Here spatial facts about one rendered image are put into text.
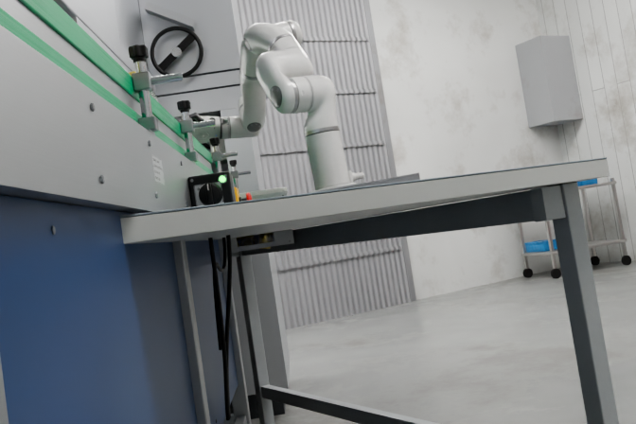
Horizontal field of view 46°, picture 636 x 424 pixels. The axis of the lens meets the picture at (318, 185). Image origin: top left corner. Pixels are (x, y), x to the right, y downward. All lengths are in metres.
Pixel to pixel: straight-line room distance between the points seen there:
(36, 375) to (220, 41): 2.60
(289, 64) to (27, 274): 1.48
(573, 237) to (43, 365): 1.03
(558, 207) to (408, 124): 5.30
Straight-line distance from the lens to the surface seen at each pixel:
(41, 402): 0.62
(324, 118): 1.97
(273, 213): 1.02
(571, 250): 1.44
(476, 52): 7.39
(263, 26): 2.16
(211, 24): 3.16
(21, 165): 0.58
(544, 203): 1.40
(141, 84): 1.15
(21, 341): 0.60
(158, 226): 0.96
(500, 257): 7.17
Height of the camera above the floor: 0.69
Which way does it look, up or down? 4 degrees up
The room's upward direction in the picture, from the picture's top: 9 degrees counter-clockwise
